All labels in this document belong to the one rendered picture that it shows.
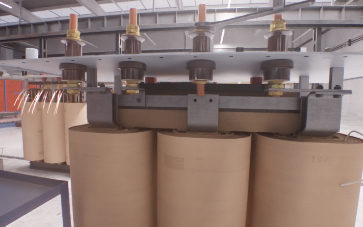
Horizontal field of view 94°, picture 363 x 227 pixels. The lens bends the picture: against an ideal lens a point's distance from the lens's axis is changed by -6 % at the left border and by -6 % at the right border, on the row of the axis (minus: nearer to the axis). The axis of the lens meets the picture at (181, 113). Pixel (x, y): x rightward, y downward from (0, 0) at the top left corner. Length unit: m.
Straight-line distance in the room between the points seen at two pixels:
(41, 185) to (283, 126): 1.01
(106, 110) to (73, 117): 2.22
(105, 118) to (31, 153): 2.95
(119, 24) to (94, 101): 9.55
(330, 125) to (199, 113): 0.48
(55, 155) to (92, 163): 2.55
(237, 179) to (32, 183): 0.81
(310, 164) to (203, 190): 0.40
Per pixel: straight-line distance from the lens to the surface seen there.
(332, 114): 0.84
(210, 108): 0.70
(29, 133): 3.65
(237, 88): 1.05
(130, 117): 0.88
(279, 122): 0.86
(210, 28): 0.71
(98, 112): 0.84
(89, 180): 0.90
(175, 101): 0.77
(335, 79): 0.92
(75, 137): 0.89
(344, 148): 0.83
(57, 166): 3.65
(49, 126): 3.33
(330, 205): 0.89
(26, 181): 0.97
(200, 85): 0.67
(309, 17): 10.25
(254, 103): 0.78
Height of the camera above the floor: 1.21
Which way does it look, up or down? 4 degrees down
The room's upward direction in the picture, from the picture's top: 1 degrees clockwise
